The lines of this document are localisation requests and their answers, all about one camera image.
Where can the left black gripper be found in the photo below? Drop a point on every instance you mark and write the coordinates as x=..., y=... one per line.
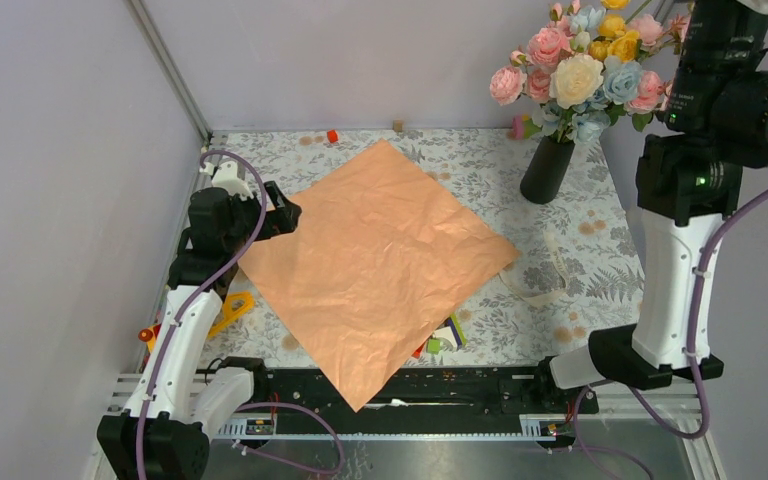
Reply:
x=280, y=220

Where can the peach wrapping paper sheet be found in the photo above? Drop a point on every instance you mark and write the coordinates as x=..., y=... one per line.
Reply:
x=382, y=254

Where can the blue flower stem bunch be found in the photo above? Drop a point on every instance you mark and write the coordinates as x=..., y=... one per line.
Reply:
x=542, y=54

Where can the yellow rose stem bunch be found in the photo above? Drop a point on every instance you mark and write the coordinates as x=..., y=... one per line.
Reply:
x=611, y=35

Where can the cream white rose stem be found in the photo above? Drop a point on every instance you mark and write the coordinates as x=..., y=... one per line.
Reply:
x=576, y=79

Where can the small pink rose stem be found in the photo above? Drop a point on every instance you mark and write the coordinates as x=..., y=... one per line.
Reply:
x=664, y=28

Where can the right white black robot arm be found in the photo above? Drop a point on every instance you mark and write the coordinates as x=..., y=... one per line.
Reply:
x=688, y=184

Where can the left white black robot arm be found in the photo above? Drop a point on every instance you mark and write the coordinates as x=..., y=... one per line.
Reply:
x=164, y=430

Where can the black vase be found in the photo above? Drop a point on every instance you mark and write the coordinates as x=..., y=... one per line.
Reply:
x=546, y=171

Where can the red yellow toy truck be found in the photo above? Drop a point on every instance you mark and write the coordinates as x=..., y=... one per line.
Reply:
x=233, y=308

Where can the red toy block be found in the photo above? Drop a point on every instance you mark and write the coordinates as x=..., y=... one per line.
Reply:
x=418, y=352

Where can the small green toy cube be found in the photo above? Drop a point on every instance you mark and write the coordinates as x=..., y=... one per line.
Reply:
x=433, y=346

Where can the white purple toy block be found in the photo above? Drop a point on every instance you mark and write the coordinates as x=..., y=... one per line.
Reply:
x=445, y=334

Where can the green long toy block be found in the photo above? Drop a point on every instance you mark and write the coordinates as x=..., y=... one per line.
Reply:
x=460, y=338

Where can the pink yellow green toy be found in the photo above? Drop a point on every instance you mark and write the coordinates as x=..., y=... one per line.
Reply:
x=518, y=127

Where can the pink rose stems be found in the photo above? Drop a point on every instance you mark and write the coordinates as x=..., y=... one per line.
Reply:
x=506, y=84

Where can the floral patterned table mat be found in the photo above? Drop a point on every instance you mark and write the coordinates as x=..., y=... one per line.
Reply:
x=483, y=169

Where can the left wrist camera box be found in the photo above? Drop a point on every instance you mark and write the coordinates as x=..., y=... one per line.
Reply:
x=229, y=176

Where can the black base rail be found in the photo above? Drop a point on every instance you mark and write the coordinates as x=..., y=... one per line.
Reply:
x=438, y=403

